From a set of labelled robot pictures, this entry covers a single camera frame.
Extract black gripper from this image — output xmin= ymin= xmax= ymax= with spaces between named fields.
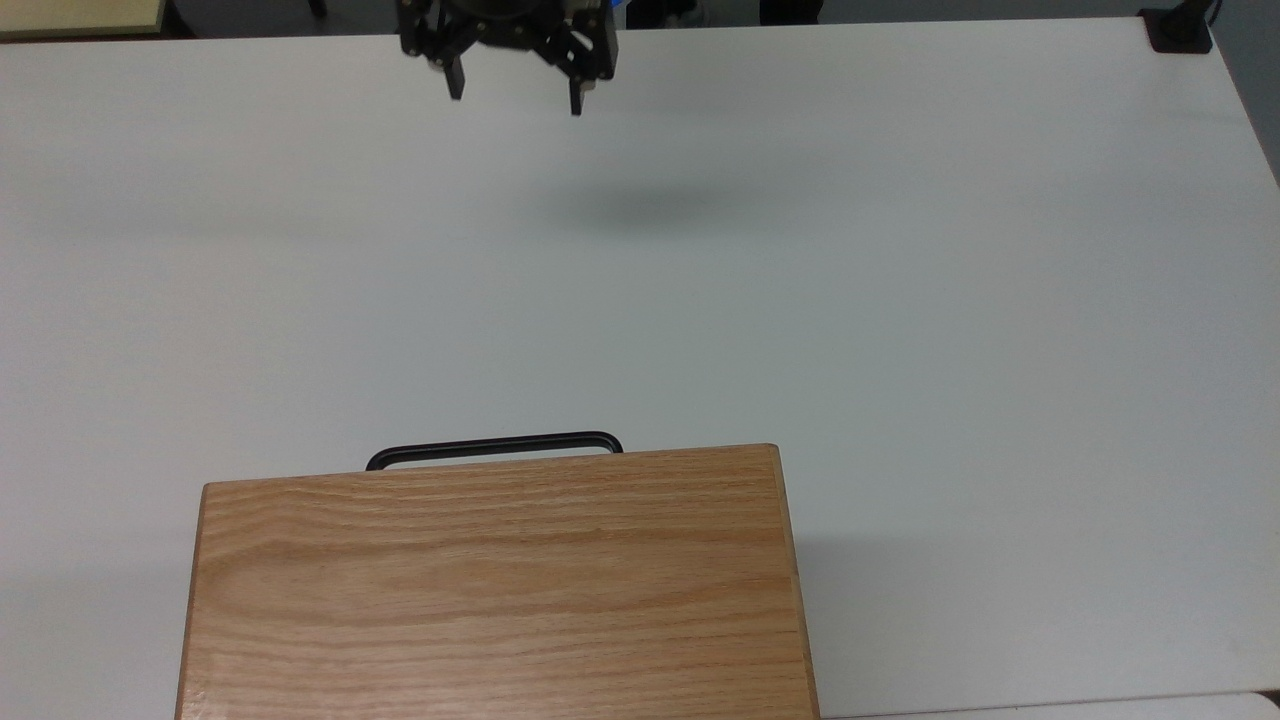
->
xmin=397 ymin=0 xmax=619 ymax=116

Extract black metal handle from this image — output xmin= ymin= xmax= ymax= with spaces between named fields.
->
xmin=365 ymin=431 xmax=625 ymax=472

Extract oak wooden drawer cabinet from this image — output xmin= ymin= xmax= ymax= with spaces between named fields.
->
xmin=175 ymin=443 xmax=821 ymax=720

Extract yellowish side table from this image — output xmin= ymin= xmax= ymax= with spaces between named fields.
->
xmin=0 ymin=0 xmax=167 ymax=41

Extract black stand base clamp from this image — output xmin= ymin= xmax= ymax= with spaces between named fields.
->
xmin=1140 ymin=0 xmax=1217 ymax=54

